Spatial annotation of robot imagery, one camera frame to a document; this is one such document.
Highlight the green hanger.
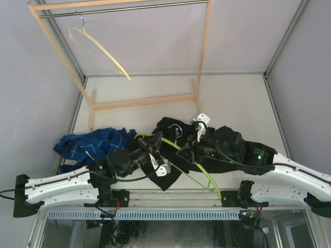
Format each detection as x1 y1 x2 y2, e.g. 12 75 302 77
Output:
134 123 222 200

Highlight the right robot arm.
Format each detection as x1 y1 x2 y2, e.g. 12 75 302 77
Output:
177 123 330 218

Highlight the black shirt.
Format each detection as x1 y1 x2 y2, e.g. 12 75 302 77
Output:
126 116 249 192

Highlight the right camera cable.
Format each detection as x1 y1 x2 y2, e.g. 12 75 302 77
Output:
196 121 331 179

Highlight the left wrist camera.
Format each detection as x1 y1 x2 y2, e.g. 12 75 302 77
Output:
149 154 171 177

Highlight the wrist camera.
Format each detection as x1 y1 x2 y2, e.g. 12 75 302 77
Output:
149 154 171 177
190 112 210 142

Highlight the wooden clothes rack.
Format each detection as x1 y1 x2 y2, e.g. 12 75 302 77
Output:
27 1 212 133

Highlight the left camera cable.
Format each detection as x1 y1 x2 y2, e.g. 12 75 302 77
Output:
0 165 161 201

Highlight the blue plaid shirt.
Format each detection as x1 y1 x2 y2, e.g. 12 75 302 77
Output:
53 128 137 174

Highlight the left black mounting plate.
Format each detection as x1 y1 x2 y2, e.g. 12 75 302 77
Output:
84 190 130 209

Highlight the grey slotted cable duct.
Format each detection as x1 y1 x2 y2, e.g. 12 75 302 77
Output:
47 209 252 221

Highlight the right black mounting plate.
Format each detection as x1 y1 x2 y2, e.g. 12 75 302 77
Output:
220 191 247 208

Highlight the black mounting plate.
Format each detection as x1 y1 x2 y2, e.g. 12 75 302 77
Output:
84 190 130 209
220 191 247 208

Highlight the camera cable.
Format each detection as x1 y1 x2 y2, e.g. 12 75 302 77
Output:
0 165 161 201
196 121 331 179

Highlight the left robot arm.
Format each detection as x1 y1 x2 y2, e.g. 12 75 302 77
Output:
13 132 166 218

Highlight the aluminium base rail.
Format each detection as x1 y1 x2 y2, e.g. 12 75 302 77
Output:
37 188 320 209

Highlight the cream hanger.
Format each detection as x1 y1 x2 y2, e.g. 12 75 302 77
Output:
66 11 132 82

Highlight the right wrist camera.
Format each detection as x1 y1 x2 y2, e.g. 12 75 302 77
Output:
190 112 210 142

